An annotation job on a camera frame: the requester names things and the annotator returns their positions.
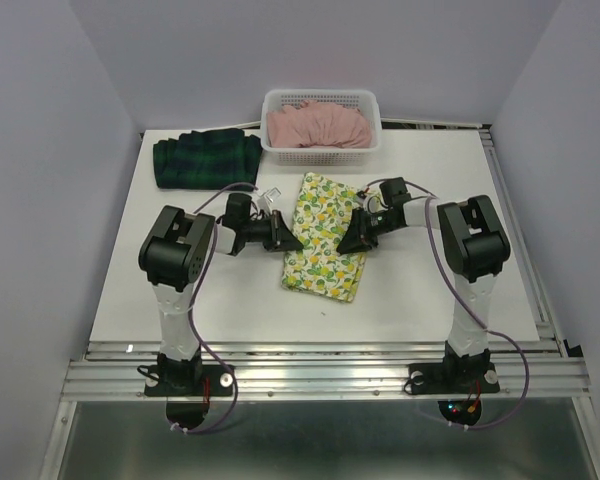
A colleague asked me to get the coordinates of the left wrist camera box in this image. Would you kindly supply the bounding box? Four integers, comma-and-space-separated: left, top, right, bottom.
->
255, 187, 281, 215

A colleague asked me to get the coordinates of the aluminium frame rail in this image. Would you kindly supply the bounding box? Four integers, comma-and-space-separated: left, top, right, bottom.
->
381, 118, 494, 148

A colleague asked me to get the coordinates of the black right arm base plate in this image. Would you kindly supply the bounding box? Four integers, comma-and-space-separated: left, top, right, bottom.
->
402, 363, 500, 430

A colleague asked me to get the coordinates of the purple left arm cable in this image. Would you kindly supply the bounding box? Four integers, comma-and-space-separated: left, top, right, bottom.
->
167, 182, 261, 435

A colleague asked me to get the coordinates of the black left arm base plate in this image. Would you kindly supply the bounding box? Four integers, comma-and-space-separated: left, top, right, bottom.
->
136, 365, 238, 435

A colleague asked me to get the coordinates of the green plaid folded skirt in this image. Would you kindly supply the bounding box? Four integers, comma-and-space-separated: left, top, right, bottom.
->
153, 128, 263, 192

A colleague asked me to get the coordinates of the pink skirt in basket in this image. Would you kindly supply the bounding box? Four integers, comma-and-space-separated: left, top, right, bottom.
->
266, 100, 373, 149

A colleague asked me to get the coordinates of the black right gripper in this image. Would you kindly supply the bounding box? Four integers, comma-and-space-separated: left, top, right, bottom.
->
336, 207, 400, 255

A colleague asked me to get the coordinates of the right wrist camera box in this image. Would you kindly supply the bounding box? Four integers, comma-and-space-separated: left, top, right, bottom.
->
356, 188, 382, 207

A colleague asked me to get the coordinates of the white plastic basket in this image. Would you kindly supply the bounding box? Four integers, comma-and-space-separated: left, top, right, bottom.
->
260, 89, 382, 165

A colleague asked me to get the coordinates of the lemon print skirt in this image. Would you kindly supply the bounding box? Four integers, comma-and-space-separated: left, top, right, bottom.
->
281, 172, 366, 303

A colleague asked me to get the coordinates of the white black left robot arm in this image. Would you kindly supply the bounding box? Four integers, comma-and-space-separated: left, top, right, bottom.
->
137, 188, 303, 398

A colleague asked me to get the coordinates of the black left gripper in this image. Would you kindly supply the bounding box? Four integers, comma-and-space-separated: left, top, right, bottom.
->
241, 209, 303, 251

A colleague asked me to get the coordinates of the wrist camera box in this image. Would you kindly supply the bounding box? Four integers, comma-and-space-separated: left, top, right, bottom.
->
356, 188, 382, 207
255, 187, 281, 215

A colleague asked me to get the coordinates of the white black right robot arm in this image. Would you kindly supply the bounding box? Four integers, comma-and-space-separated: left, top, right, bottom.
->
337, 177, 511, 395

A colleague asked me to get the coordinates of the front aluminium rail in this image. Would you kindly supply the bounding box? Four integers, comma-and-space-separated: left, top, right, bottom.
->
61, 340, 591, 402

